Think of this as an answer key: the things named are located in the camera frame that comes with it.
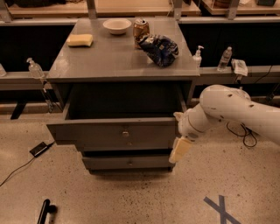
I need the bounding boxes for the orange soda can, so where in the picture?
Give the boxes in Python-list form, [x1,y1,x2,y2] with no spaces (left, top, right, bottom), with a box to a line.
[133,18,150,49]

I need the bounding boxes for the yellow sponge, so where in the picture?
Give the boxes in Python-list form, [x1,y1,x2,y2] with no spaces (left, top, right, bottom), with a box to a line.
[66,34,93,46]

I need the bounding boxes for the pump sanitizer bottle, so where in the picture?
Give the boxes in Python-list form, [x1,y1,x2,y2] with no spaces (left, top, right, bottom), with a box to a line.
[26,58,45,79]
[192,45,203,68]

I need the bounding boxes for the black power adapter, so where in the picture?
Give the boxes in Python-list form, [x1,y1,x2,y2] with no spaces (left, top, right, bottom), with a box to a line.
[30,142,48,158]

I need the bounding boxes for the black adapter cable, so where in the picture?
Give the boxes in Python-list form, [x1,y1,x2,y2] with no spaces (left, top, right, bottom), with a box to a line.
[0,141,56,187]

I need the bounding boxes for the grey top drawer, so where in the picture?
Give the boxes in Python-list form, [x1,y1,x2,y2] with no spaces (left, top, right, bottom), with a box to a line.
[46,103,179,151]

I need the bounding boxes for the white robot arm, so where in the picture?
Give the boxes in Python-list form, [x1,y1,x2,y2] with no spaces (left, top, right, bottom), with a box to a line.
[169,85,280,164]

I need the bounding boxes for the grey drawer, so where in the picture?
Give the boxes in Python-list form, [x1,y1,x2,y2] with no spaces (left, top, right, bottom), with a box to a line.
[46,103,179,151]
[82,155,174,171]

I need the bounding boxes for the clear water bottle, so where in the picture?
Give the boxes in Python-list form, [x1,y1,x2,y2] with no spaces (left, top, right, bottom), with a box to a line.
[217,46,232,72]

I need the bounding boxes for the grey drawer cabinet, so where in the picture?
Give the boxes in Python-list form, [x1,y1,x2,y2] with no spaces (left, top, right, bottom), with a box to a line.
[45,17,201,176]

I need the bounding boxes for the left pump sanitizer bottle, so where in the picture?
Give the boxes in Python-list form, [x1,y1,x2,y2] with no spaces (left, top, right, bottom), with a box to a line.
[26,58,45,79]

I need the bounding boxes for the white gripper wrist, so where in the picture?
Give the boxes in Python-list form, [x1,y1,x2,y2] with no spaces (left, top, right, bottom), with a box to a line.
[169,108,210,164]

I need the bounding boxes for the black handle object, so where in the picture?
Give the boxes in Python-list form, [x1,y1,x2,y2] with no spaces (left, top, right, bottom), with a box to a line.
[37,199,57,224]

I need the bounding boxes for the blue chip bag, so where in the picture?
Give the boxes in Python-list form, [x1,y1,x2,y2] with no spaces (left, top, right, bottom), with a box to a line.
[137,34,179,67]

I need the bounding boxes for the right pump sanitizer bottle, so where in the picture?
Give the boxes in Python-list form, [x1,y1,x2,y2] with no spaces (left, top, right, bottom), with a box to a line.
[192,45,203,68]

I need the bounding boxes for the black floor cable loop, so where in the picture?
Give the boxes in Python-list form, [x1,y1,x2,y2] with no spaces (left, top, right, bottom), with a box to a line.
[226,122,258,149]

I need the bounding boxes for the grey bottom drawer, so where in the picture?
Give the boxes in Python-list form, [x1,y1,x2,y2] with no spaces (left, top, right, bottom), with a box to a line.
[82,155,174,171]

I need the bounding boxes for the white crumpled packet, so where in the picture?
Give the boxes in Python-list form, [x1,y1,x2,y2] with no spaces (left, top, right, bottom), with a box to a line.
[231,59,248,76]

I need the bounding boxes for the white bowl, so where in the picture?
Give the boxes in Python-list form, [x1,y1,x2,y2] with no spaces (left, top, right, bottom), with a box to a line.
[103,18,131,35]

